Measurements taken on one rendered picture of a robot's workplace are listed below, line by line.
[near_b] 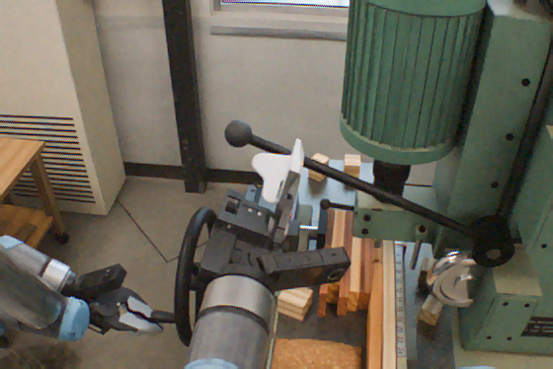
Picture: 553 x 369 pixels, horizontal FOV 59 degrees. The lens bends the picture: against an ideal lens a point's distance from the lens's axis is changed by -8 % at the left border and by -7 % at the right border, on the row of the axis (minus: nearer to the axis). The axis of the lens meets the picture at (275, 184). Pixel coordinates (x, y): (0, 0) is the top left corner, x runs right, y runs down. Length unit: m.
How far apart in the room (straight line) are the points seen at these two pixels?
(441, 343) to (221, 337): 0.61
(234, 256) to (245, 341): 0.12
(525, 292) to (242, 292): 0.42
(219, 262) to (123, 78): 1.88
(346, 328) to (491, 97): 0.44
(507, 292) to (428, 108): 0.28
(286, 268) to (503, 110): 0.35
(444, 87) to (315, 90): 1.55
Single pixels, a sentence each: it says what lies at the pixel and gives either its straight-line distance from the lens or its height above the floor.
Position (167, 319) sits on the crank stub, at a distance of 1.02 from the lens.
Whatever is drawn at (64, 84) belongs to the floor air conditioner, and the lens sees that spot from 2.15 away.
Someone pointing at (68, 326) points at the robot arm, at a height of 0.93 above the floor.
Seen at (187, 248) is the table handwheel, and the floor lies 0.95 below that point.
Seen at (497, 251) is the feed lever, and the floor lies 1.13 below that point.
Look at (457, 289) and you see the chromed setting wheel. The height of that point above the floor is 1.01.
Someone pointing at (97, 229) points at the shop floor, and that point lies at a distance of 2.47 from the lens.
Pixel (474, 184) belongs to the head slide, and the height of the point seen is 1.16.
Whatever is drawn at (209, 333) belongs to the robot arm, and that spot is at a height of 1.22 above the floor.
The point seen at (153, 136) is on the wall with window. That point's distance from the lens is 2.51.
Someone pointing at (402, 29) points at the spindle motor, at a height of 1.39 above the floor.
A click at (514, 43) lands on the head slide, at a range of 0.68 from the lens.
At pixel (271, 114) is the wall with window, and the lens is 2.30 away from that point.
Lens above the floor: 1.63
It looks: 39 degrees down
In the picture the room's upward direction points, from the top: straight up
